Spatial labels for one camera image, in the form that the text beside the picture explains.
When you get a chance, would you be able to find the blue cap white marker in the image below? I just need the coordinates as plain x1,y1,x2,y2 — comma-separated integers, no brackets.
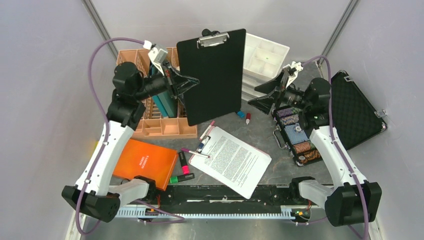
196,136,211,153

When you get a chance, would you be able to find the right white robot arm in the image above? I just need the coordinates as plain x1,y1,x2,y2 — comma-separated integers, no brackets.
248,72,382,227

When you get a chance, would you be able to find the green highlighter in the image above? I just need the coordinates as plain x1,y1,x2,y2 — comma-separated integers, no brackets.
169,173,195,184

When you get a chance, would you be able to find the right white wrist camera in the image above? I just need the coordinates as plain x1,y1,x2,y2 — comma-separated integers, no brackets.
282,61,304,89

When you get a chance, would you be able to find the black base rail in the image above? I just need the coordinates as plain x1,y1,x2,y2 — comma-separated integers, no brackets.
142,184,317,214

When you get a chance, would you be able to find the blue highlighter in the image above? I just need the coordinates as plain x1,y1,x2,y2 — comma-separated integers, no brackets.
236,111,246,119

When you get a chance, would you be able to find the magenta marker pen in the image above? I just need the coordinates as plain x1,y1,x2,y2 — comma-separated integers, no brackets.
181,148,210,158

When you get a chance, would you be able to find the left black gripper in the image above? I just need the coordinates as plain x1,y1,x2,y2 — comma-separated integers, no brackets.
133,59,199,101

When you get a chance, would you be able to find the green file folder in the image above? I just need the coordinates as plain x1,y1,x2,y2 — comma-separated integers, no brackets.
157,91,178,118

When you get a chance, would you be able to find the black microphone on tripod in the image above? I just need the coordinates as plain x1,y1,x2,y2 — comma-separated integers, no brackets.
201,28,220,37

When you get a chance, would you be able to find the printed white paper sheet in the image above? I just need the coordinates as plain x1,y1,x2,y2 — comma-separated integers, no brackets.
189,126,272,199

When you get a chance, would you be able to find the peach plastic file organizer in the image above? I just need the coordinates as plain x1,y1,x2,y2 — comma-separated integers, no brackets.
116,49,198,141

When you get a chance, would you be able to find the orange book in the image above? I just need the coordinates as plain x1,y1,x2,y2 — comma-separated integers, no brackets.
112,139,178,191

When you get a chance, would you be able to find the black clipboard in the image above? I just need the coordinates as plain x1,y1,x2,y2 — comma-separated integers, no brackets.
176,28,247,126

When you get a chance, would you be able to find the pink white marker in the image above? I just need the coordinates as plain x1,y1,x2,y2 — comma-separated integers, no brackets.
199,120,215,141

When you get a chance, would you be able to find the white plastic drawer unit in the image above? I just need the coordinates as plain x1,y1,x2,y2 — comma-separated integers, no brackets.
241,33,290,101

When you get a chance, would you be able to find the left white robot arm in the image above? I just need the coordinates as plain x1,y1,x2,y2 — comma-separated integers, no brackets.
61,61,200,223

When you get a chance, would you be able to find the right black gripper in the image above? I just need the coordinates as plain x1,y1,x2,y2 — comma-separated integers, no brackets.
248,70,311,115

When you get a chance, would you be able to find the teal notebook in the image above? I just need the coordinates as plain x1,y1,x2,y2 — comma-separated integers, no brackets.
149,62,170,119

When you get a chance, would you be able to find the black open carrying case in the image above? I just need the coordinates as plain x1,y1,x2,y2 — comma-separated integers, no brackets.
271,70,388,167

